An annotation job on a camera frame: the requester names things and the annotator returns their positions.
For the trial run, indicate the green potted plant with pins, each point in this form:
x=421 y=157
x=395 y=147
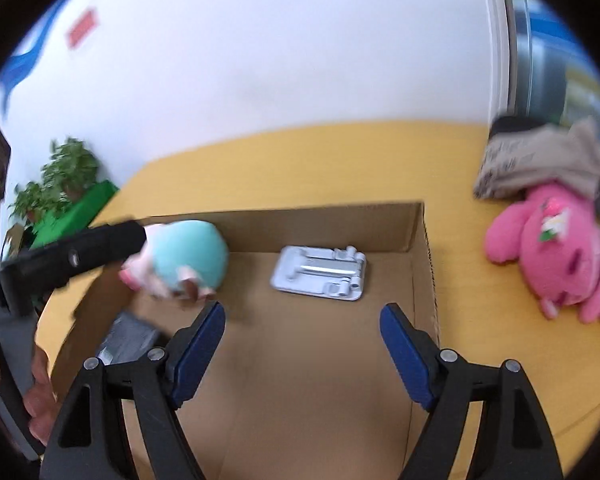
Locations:
x=33 y=201
x=72 y=169

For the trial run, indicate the person's left hand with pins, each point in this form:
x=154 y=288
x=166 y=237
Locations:
x=40 y=401

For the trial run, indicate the brown cardboard box tray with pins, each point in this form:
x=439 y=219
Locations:
x=303 y=387

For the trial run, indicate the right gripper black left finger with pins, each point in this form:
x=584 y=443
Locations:
x=89 y=439

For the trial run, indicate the red wall sign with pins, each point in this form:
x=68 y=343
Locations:
x=85 y=24

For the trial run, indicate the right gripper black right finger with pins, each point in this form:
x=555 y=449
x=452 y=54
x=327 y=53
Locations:
x=513 y=439

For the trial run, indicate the pink and teal plush toy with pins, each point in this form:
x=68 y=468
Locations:
x=186 y=259

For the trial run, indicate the beige folded cloth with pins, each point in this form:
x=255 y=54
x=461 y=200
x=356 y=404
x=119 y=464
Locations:
x=523 y=152

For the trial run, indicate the green covered table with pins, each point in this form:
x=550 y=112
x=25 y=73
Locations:
x=76 y=217

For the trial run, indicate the black rectangular box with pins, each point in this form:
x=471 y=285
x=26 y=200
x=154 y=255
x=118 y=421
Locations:
x=128 y=339

